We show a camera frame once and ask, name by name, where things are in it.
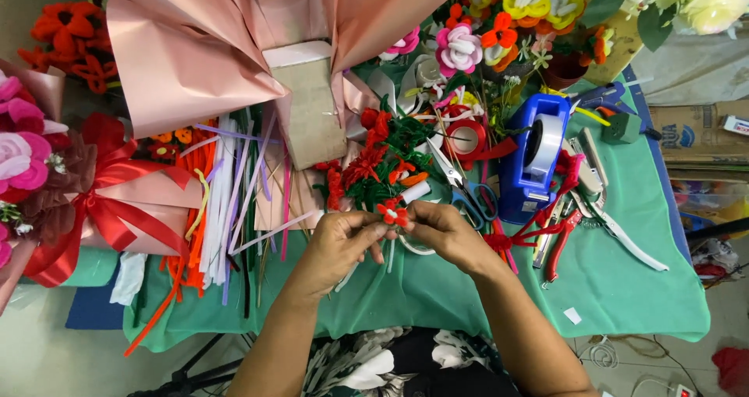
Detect person's left hand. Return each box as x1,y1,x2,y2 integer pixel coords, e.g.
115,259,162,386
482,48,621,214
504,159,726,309
303,210,400,298

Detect person's right hand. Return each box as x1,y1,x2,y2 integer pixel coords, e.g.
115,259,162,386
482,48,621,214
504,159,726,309
403,200,506,276

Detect small red pipe cleaner flower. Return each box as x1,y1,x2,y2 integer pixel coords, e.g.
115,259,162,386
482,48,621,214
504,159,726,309
376,197,412,274

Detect clear tape roll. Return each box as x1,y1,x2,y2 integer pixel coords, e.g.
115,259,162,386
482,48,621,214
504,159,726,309
398,233,438,257

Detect white thread spool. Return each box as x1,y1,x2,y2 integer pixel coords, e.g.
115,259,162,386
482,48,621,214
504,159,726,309
400,180,432,205

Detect twisted red pipe cleaner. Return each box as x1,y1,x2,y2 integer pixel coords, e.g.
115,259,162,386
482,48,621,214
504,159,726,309
482,150,586,259

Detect blue tape dispenser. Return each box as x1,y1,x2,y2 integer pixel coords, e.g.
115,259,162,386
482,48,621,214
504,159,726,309
497,93,572,226

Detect red ribbon roll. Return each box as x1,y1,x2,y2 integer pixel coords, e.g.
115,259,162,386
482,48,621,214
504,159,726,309
444,116,490,163

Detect heap of red green flowers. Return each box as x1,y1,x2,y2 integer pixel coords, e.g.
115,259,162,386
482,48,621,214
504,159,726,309
313,94,437,212

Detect pile of coloured pipe cleaners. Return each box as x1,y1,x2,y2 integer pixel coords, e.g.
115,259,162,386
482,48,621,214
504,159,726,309
123,109,319,358

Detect person's floral clothing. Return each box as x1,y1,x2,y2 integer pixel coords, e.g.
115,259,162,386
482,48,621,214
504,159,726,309
301,326,523,397

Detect brown cardboard block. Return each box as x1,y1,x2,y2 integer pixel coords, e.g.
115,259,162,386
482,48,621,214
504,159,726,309
261,40,350,171

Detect grey stapler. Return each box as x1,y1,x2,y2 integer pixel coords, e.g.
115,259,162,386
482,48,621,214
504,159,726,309
562,127,611,194

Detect white ribbon roll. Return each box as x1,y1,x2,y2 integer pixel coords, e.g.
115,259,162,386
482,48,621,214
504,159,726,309
367,53,448,120

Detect green tablecloth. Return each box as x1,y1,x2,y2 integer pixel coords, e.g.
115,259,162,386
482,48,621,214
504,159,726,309
18,75,712,354

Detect black tripod stand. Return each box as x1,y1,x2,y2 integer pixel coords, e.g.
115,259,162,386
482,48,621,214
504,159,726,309
126,331,254,397

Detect brown flower pot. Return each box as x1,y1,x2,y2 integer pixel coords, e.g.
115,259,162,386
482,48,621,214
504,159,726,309
543,51,590,91

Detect blue glue gun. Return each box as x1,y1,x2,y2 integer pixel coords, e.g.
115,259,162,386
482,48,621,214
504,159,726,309
570,80,663,142

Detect white tissue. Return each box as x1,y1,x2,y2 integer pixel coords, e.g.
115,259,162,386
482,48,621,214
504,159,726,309
109,251,148,307

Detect bouquet of colourful pipe cleaner flowers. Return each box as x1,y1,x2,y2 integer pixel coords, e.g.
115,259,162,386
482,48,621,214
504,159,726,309
379,0,616,94

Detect pink wrapping paper sheets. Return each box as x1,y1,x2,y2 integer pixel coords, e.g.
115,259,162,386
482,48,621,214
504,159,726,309
78,0,453,142

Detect brown cardboard carton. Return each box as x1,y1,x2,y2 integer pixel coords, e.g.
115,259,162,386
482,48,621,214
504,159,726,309
646,100,749,165

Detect pink bouquet with red ribbon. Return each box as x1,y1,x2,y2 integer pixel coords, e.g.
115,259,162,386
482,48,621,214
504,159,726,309
0,60,207,317

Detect white power strip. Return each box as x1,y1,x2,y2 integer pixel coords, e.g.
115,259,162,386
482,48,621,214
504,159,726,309
631,378,698,397

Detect red cloth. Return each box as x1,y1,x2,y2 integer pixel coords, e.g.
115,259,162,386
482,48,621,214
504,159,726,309
710,347,749,397

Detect white artificial roses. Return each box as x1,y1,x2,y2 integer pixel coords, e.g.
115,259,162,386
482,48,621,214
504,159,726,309
579,0,749,54

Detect bunch of red pipe cleaner flowers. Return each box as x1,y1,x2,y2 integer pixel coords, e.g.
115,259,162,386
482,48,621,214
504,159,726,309
16,0,122,95

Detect blue handled scissors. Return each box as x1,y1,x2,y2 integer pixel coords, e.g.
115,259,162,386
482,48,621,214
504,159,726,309
425,136,499,232

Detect red handled pruning shears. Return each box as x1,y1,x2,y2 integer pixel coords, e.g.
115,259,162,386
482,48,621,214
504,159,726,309
541,209,584,285

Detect white handled shears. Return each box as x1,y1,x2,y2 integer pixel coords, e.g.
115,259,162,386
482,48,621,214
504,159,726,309
570,189,671,273

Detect white coiled cable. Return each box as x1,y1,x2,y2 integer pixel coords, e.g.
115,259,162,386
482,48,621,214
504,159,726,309
576,334,622,370

